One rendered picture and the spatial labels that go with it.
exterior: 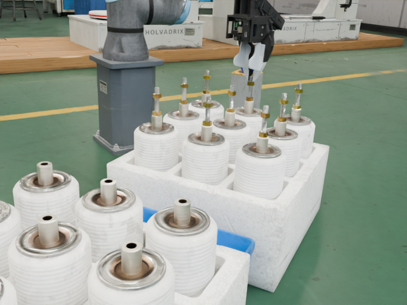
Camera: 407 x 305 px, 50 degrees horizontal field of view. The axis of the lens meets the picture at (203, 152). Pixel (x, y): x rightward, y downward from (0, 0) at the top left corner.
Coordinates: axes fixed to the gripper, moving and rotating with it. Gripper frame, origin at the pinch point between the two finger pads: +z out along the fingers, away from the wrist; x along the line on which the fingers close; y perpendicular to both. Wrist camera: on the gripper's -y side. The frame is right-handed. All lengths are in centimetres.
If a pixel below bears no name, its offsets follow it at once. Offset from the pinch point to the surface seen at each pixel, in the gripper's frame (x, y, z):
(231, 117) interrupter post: 3.8, 12.8, 7.3
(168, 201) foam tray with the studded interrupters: 4.0, 32.0, 20.9
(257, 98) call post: -8.3, -15.6, 10.1
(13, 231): 10, 66, 11
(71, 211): 7, 56, 13
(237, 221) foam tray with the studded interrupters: 18.6, 28.2, 21.1
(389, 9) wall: -155, -533, 5
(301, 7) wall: -306, -572, 14
